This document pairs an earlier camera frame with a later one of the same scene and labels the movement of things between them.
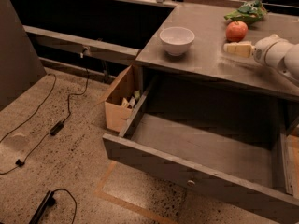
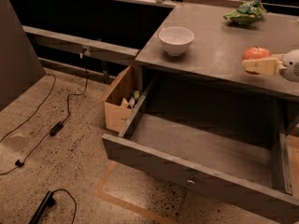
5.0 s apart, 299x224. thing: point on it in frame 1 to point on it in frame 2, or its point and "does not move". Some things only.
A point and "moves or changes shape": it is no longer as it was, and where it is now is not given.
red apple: (236, 31) moves or changes shape
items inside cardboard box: (133, 100) does not move
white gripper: (261, 51) to (291, 65)
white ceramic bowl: (177, 39) does not move
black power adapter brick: (57, 128) does not move
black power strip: (48, 202) does not move
